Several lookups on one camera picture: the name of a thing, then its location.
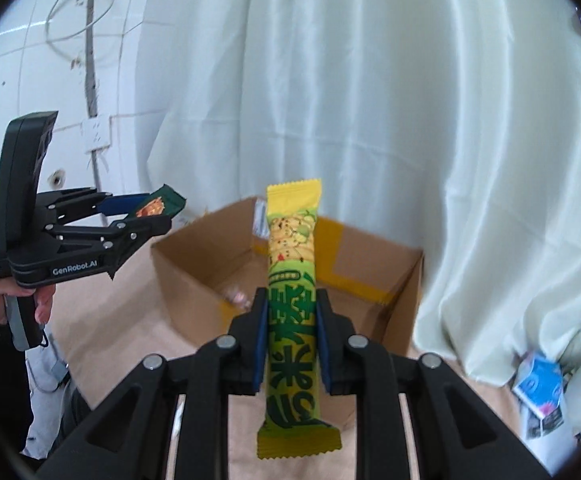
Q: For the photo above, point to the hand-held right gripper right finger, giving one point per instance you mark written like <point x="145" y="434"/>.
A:
<point x="323" y="350"/>

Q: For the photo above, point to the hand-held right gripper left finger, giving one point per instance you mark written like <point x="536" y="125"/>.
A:
<point x="259" y="350"/>

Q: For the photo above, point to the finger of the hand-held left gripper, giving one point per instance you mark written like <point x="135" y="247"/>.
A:
<point x="118" y="202"/>
<point x="130" y="235"/>

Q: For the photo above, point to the dark green packet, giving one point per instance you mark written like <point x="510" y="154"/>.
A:
<point x="168" y="200"/>

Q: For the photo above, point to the brown cardboard box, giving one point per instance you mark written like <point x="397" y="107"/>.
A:
<point x="195" y="270"/>

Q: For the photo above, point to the yellow green snack bar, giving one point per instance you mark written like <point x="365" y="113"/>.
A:
<point x="293" y="240"/>

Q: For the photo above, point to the person's left hand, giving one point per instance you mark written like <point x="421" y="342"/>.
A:
<point x="45" y="305"/>

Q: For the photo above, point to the pink candy packet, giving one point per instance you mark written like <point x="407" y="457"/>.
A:
<point x="236" y="296"/>

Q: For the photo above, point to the blue tissue pack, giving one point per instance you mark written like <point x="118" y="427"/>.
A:
<point x="538" y="385"/>

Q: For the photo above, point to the pale green curtain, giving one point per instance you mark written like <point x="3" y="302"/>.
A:
<point x="370" y="110"/>

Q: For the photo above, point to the round wall pipe hole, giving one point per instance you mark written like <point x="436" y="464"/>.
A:
<point x="59" y="178"/>

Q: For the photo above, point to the white wall socket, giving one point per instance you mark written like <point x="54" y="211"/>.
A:
<point x="97" y="134"/>

